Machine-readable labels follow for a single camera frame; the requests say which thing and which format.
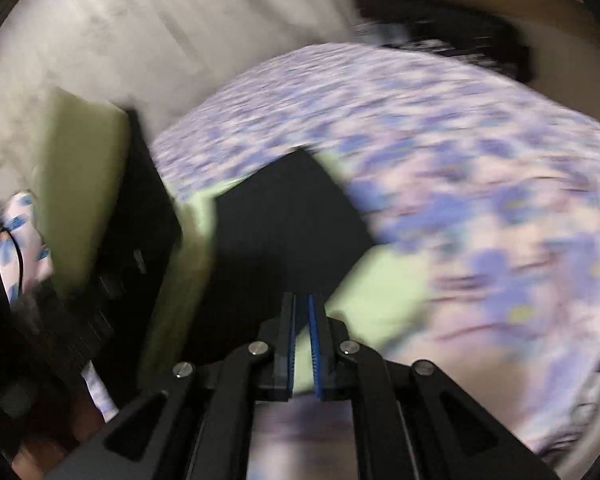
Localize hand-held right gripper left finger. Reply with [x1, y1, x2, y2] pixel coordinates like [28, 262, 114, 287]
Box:
[45, 291, 299, 480]

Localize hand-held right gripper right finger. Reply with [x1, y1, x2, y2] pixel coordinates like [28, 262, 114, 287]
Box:
[307, 292, 561, 480]

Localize green and black hooded jacket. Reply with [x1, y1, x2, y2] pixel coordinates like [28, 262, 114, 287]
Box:
[30, 85, 432, 397]

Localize blue flower bolster pillows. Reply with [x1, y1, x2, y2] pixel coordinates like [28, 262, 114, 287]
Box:
[0, 191, 52, 307]

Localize purple floral blanket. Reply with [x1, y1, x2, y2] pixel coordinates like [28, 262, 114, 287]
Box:
[150, 42, 600, 457]

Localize black printed cloth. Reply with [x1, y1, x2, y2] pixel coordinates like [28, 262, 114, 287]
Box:
[354, 0, 537, 87]

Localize white patterned curtain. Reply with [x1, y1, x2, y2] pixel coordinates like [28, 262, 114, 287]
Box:
[0, 0, 362, 197]

